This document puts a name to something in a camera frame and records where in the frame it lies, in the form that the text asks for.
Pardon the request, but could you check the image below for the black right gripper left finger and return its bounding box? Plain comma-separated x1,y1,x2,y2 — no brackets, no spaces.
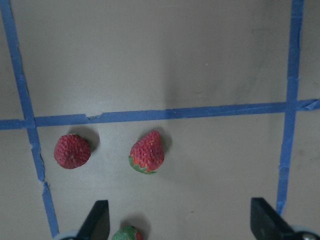
76,200,110,240

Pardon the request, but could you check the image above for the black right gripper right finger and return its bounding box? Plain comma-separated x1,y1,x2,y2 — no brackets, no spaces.
250,197,302,240

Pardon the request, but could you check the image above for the green-topped red strawberry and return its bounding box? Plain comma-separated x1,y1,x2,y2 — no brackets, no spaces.
112,226,144,240

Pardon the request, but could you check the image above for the pointed red strawberry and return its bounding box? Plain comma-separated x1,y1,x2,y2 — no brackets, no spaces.
128,130,165,175

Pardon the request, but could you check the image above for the round red strawberry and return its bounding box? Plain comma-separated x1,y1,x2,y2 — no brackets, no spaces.
53,134,91,170

